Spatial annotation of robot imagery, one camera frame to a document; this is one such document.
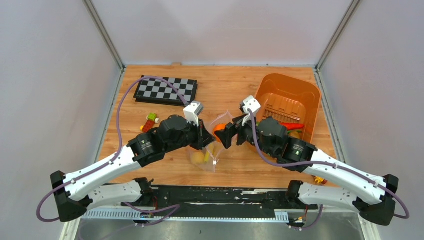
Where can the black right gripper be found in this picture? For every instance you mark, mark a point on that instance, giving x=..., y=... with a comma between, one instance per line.
x=231, y=129

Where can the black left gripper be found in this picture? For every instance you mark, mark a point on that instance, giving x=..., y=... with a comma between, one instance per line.
x=204, y=137

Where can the orange tangerine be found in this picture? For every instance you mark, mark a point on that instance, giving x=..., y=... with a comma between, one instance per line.
x=218, y=127

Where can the clear zip top bag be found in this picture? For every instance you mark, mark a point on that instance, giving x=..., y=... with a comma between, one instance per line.
x=219, y=150

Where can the yellow wrinkled round fruit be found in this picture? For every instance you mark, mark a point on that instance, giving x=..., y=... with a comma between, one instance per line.
x=197, y=158

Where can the orange toy carrot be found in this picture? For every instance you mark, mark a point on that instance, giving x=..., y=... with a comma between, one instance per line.
x=292, y=126

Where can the brown potato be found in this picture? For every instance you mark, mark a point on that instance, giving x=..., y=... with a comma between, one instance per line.
x=295, y=134

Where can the orange plastic basket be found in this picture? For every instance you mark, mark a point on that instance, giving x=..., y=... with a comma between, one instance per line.
x=289, y=100

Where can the yellow toy banana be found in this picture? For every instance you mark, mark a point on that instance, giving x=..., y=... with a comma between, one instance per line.
x=209, y=154

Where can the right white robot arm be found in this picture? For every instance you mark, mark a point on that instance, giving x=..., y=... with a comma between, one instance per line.
x=371, y=196

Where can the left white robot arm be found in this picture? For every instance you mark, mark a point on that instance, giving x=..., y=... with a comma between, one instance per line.
x=75, y=192

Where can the red green toy block car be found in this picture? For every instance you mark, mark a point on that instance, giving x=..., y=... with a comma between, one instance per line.
x=151, y=120

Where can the black grey chessboard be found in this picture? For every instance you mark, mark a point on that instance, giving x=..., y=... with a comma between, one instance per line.
x=170, y=91

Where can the yellow red toy block car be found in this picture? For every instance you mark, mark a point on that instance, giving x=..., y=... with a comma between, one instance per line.
x=319, y=180

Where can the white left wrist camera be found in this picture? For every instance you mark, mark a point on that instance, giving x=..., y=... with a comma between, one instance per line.
x=192, y=112

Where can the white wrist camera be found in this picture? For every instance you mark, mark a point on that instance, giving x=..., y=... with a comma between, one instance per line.
x=192, y=112
x=250, y=107

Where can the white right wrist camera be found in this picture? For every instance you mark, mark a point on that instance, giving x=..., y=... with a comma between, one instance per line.
x=250, y=107

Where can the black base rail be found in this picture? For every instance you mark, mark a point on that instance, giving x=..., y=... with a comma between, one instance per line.
x=217, y=202

